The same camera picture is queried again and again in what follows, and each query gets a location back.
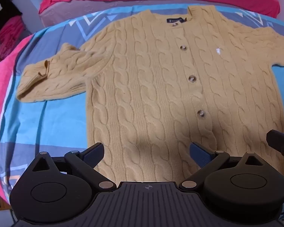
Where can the blue grey patterned bed sheet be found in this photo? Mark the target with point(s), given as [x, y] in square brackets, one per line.
[56, 123]

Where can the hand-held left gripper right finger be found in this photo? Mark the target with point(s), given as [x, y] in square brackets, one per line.
[201, 156]

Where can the pile of pink clothes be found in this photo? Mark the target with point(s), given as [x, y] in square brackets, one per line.
[10, 34]

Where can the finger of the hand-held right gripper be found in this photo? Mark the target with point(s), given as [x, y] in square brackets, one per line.
[278, 141]

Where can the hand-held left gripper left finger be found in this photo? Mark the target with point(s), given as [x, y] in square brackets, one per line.
[94, 156]

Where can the grey bedding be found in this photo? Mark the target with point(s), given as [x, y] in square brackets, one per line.
[61, 13]

